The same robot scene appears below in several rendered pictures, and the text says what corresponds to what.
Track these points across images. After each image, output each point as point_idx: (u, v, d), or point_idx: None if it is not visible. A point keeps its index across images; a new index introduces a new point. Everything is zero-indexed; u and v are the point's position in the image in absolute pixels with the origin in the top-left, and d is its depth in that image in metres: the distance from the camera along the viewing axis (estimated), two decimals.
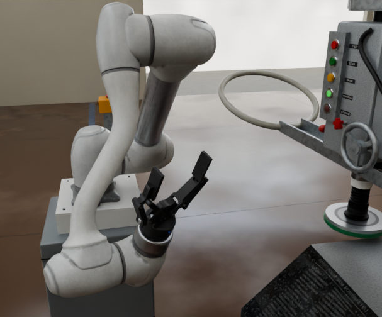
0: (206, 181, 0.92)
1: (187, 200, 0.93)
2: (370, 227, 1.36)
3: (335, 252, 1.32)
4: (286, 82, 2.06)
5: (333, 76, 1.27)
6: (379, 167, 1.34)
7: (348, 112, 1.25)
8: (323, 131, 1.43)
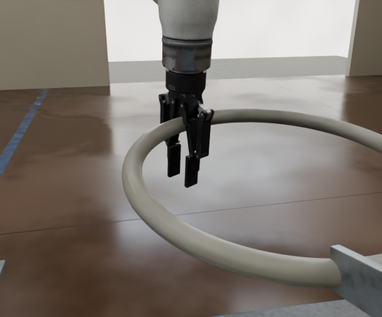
0: (206, 151, 0.77)
1: (205, 120, 0.74)
2: None
3: None
4: (325, 131, 0.79)
5: None
6: None
7: None
8: None
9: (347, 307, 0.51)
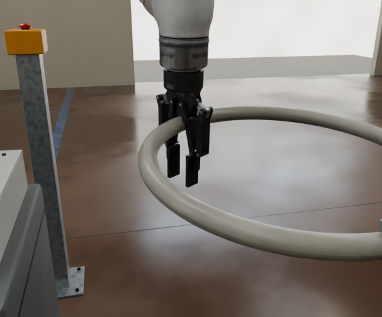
0: (206, 150, 0.77)
1: (204, 118, 0.75)
2: None
3: None
4: (309, 123, 0.83)
5: None
6: None
7: None
8: None
9: None
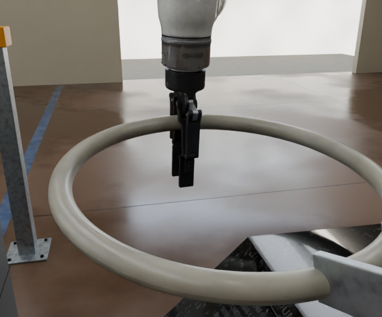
0: (197, 153, 0.76)
1: (196, 121, 0.73)
2: None
3: (300, 255, 0.56)
4: (253, 132, 0.77)
5: None
6: None
7: None
8: None
9: None
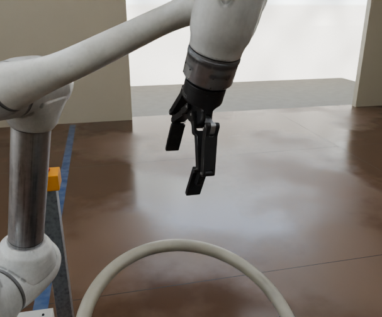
0: (213, 171, 0.72)
1: (213, 135, 0.70)
2: None
3: None
4: (219, 259, 1.00)
5: None
6: None
7: None
8: None
9: None
